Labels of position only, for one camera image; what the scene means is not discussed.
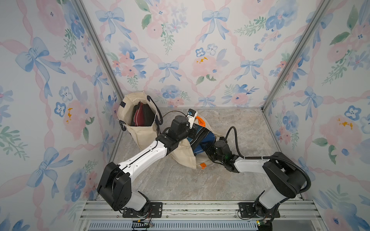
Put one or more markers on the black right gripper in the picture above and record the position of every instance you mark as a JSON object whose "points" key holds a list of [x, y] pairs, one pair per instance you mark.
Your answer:
{"points": [[211, 151]]}

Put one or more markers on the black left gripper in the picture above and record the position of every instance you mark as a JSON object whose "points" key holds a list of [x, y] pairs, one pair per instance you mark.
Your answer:
{"points": [[192, 130]]}

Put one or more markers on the canvas bag orange handles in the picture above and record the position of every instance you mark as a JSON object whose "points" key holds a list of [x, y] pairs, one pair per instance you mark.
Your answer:
{"points": [[183, 154]]}

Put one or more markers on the blue paddle case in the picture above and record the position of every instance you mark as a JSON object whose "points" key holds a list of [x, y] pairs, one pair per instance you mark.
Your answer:
{"points": [[200, 138]]}

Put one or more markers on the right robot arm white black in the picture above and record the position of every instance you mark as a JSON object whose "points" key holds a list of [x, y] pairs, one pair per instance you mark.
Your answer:
{"points": [[288, 180]]}

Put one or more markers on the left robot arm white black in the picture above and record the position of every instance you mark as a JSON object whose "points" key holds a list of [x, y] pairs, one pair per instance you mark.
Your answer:
{"points": [[115, 185]]}

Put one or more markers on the red pouch in bag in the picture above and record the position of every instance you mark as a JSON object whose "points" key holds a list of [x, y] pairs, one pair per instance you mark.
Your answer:
{"points": [[143, 116]]}

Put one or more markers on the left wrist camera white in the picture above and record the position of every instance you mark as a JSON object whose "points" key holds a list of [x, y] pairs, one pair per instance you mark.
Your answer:
{"points": [[191, 115]]}

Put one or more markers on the canvas bag navy handles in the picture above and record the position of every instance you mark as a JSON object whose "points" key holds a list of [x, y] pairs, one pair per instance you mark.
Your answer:
{"points": [[143, 136]]}

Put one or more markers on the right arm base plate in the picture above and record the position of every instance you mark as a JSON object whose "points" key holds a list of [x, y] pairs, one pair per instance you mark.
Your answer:
{"points": [[250, 210]]}

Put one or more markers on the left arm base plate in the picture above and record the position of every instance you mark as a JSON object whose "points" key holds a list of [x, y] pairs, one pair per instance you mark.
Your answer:
{"points": [[150, 210]]}

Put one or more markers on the aluminium corner post left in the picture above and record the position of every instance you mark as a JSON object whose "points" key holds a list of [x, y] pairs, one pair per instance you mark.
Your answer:
{"points": [[86, 21]]}

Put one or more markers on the aluminium corner post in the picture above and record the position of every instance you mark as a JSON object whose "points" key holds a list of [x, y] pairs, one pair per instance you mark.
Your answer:
{"points": [[300, 46], [86, 21]]}

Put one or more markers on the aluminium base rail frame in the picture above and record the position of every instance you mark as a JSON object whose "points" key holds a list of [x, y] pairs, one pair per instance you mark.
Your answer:
{"points": [[295, 215]]}

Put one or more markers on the aluminium corner post right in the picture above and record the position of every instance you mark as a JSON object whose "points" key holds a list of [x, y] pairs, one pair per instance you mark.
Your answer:
{"points": [[300, 46]]}

